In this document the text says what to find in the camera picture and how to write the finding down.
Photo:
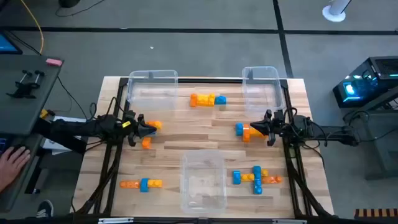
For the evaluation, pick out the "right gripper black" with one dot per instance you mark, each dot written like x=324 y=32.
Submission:
x=275 y=127

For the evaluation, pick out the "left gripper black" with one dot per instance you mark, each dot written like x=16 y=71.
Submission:
x=133 y=129

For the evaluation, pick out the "small yellow toy block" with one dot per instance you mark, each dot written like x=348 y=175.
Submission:
x=265 y=173

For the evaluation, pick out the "long orange toy block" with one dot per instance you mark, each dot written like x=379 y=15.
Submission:
x=273 y=180
x=129 y=184

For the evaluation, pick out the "long blue toy block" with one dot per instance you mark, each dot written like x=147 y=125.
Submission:
x=257 y=186

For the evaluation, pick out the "wide yellow toy block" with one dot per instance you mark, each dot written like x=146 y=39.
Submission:
x=202 y=100

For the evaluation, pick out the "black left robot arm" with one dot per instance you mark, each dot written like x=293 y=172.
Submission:
x=81 y=128

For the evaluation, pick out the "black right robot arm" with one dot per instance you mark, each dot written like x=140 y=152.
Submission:
x=329 y=132

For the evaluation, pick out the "yellow tag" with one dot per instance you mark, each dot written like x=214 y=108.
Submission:
x=126 y=124

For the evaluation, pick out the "clear plastic bin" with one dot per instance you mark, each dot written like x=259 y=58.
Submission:
x=262 y=93
x=202 y=186
x=149 y=93

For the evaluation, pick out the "black desk crossbar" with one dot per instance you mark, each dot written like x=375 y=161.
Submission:
x=66 y=143

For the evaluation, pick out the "white paper booklet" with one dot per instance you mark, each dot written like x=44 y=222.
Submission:
x=53 y=146

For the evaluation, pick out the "yellow black connector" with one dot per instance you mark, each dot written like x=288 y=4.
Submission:
x=44 y=114

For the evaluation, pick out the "pink eraser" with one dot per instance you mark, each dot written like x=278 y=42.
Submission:
x=54 y=62

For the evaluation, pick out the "black computer with coloured lights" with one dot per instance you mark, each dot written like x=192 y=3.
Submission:
x=367 y=81

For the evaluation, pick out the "grey computer stand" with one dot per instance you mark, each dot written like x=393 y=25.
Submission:
x=382 y=140

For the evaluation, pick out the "black desk leg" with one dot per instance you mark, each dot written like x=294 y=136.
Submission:
x=32 y=180

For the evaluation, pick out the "person's shoe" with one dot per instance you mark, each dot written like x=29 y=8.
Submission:
x=45 y=209

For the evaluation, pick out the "grey desk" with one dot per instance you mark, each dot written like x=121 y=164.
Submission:
x=18 y=109

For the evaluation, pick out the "black desk clamp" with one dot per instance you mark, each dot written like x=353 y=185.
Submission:
x=23 y=90

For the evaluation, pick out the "white floor stand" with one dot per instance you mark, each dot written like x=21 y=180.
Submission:
x=334 y=14

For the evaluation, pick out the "person's hand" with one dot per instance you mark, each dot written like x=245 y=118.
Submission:
x=12 y=168

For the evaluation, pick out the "orange black striped object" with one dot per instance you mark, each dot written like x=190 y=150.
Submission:
x=373 y=214

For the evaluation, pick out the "black round base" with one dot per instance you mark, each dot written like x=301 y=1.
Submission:
x=69 y=3

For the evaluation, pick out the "computer monitor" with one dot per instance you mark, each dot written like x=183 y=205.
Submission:
x=6 y=45

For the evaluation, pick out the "black metal table frame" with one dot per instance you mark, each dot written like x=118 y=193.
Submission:
x=211 y=81

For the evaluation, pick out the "silver metal bracket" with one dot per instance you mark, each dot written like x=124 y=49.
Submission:
x=115 y=220
x=289 y=221

